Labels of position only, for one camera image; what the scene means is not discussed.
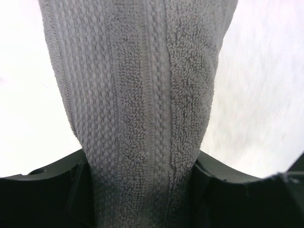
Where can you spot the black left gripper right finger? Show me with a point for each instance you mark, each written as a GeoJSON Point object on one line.
{"type": "Point", "coordinates": [222, 197]}

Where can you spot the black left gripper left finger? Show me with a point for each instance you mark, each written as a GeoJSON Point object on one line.
{"type": "Point", "coordinates": [58, 195]}

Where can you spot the grey towel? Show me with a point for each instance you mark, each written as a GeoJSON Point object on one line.
{"type": "Point", "coordinates": [137, 81]}

